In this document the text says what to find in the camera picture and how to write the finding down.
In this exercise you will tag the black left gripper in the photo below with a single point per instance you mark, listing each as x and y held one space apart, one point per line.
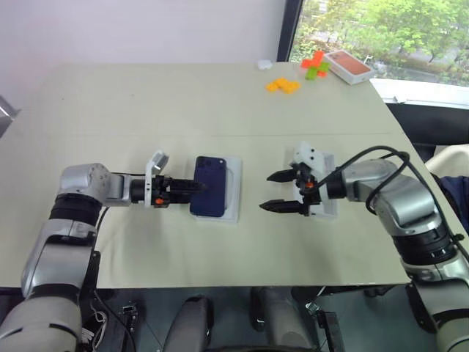
161 188

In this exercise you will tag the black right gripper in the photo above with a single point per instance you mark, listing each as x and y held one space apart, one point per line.
308 190

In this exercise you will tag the dark blue smartphone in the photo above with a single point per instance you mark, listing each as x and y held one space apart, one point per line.
209 187

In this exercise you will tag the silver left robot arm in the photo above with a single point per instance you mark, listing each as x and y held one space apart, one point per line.
55 249

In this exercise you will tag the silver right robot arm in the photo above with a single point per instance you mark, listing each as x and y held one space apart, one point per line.
406 205

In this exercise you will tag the orange topped white box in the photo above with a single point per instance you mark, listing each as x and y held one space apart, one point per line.
350 66

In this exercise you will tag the white embossed insert tray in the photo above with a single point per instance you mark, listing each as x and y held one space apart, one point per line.
234 183

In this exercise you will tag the yellow toy block cluster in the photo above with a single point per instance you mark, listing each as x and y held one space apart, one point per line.
283 85

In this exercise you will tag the small orange toy block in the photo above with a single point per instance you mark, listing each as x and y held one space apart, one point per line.
322 73

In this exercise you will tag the green toy block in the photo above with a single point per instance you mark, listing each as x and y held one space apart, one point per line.
317 69

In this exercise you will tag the dark rounded shape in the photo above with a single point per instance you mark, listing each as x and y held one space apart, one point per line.
194 324
278 319

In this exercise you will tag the white earbud case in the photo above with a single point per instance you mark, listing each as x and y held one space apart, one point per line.
264 64

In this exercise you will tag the beige chair back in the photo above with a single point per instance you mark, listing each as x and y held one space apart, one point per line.
448 157

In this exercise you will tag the white window sill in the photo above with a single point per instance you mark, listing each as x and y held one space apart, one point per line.
421 91

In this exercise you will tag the dark blue cloth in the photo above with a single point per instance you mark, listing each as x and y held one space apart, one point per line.
456 196

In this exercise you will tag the grey object at table side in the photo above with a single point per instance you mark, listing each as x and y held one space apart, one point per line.
6 117

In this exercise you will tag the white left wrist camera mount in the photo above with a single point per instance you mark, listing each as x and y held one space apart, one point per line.
157 159

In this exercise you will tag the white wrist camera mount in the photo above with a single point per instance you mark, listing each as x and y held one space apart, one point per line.
311 155
157 159

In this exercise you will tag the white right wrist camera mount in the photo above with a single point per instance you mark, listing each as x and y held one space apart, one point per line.
311 155

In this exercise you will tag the dark window frame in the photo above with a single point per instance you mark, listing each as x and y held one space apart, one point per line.
289 29

